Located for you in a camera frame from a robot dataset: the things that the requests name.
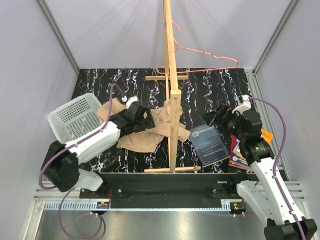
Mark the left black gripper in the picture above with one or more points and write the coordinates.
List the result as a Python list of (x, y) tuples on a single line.
[(147, 123)]

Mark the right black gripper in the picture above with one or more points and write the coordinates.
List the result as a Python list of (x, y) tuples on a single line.
[(224, 111)]

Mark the pink wire hanger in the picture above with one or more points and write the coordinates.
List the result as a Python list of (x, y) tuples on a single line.
[(177, 55)]

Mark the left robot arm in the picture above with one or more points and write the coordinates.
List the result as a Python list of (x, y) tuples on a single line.
[(62, 161)]

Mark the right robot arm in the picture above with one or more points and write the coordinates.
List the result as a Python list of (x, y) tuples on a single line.
[(275, 207)]

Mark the wooden hanger stand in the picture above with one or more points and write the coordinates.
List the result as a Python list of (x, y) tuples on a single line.
[(173, 93)]

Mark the dark blue book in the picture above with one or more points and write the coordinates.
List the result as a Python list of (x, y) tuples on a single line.
[(208, 145)]

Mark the purple and red book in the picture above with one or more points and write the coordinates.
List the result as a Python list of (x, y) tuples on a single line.
[(236, 159)]

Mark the orange packet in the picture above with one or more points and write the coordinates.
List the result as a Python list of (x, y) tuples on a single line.
[(267, 136)]

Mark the white plastic basket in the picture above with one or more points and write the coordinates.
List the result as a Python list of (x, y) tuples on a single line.
[(75, 118)]

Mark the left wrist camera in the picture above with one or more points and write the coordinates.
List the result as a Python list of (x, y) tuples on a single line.
[(129, 100)]

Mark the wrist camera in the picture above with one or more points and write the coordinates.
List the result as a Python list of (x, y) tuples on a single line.
[(244, 104), (129, 100)]

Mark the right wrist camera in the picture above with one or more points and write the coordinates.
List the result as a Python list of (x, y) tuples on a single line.
[(244, 104)]

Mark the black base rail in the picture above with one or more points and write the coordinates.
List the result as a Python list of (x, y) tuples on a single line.
[(167, 191)]

